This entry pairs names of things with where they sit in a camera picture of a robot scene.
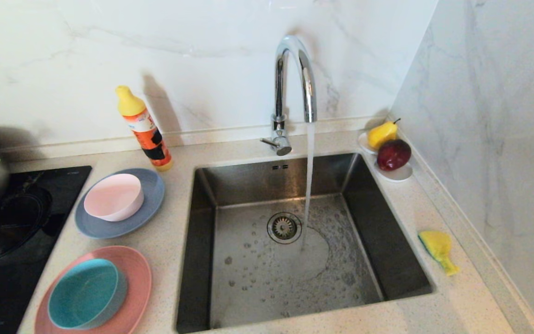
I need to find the chrome gooseneck faucet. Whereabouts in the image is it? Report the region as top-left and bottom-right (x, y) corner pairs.
(261, 35), (318, 156)

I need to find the orange dish soap bottle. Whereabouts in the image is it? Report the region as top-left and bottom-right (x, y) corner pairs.
(115, 85), (173, 171)

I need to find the metal sink drain strainer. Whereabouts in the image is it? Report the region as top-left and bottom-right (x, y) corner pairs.
(267, 212), (303, 244)

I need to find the stainless steel sink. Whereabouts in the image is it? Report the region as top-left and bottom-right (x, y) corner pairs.
(176, 152), (436, 334)

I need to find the yellow green sponge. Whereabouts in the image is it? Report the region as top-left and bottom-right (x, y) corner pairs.
(418, 231), (461, 276)

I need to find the yellow pear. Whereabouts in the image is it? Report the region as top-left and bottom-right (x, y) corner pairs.
(368, 118), (402, 150)

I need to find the red apple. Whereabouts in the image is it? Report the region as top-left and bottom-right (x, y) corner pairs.
(377, 139), (412, 172)

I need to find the white fruit dish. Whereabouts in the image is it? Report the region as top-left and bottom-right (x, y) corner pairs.
(358, 131), (413, 182)

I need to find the pink bowl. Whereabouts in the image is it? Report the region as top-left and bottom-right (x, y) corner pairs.
(83, 174), (145, 222)

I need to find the blue grey plate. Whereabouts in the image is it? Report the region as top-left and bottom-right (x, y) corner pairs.
(75, 168), (165, 239)

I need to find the pink plate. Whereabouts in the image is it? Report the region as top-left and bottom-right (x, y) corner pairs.
(35, 245), (152, 334)

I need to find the teal bowl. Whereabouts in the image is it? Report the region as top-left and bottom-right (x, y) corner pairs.
(48, 258), (128, 330)

